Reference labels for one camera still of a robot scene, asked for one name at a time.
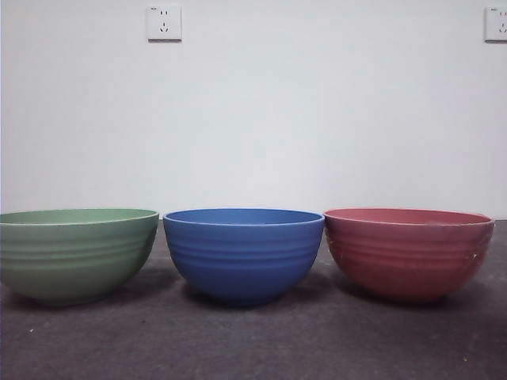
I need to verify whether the blue ribbed bowl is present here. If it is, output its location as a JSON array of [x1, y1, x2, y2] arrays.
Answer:
[[162, 208, 326, 307]]

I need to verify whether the white wall socket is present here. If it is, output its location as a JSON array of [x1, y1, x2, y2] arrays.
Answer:
[[147, 4, 183, 43], [483, 6, 507, 44]]

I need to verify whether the green ribbed bowl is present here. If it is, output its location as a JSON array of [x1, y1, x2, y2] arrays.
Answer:
[[0, 207, 161, 307]]

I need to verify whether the red ribbed bowl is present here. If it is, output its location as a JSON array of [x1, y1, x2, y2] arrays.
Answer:
[[322, 207, 497, 306]]

